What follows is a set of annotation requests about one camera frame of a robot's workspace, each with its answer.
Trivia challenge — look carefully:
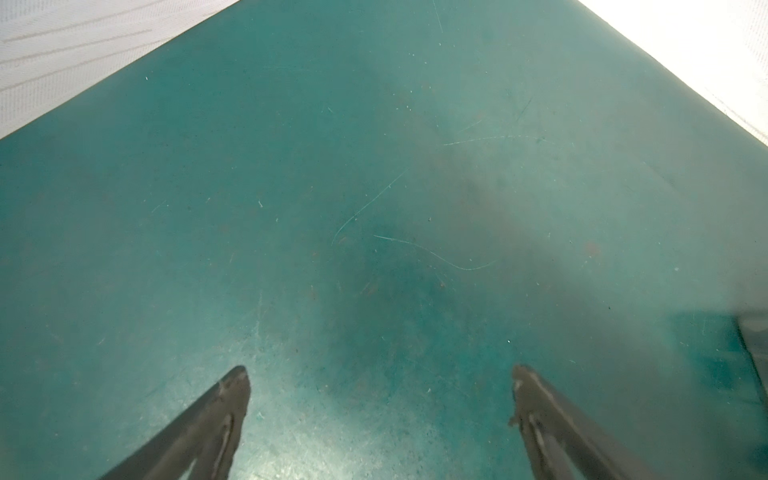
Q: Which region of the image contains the green table mat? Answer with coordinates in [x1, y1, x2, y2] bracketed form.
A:
[1, 1, 767, 479]

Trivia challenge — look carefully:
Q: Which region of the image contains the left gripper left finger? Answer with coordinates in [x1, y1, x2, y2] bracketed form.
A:
[103, 365, 251, 480]

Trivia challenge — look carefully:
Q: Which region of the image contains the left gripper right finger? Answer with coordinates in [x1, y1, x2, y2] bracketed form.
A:
[509, 364, 660, 480]

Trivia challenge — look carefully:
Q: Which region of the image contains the clear plastic compartment organizer box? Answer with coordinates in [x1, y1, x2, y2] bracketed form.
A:
[736, 311, 767, 404]

